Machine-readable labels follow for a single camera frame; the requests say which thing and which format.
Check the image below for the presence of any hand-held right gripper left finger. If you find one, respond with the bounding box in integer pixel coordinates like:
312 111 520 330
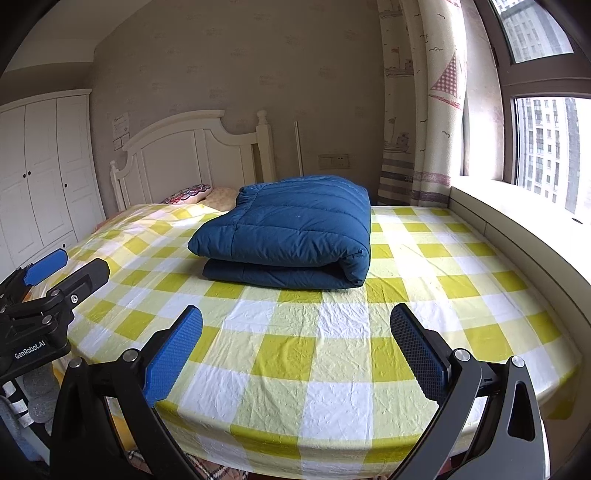
48 305 206 480

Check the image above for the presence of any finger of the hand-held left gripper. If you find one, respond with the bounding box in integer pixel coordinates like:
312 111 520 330
25 258 110 317
0 248 70 303

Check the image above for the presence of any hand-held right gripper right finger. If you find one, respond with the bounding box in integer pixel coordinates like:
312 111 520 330
389 303 552 480

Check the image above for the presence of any blue quilted jacket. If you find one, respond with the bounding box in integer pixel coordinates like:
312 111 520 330
187 174 372 291

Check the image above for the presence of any white wardrobe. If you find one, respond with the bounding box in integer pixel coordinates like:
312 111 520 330
0 89 107 282

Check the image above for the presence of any orange floral quilt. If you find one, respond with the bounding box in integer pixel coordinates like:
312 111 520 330
108 401 144 453

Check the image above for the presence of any yellow white checked bedsheet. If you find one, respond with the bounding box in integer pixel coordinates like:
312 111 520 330
51 203 583 476

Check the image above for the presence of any purple floral pillow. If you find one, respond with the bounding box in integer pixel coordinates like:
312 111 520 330
161 184 212 205

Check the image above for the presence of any white wooden headboard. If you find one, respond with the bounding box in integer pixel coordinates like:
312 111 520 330
109 109 277 212

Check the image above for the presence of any peach pillow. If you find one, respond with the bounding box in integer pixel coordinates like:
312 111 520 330
203 186 238 212

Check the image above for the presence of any beige window sill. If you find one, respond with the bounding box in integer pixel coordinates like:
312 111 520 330
449 178 591 416

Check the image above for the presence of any printed beige curtain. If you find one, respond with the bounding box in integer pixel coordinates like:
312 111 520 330
376 0 469 207

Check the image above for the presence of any window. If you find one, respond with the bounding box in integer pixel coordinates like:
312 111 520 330
475 0 591 217

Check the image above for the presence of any paper sheet on wall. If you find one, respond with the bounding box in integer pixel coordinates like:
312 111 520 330
111 112 132 151

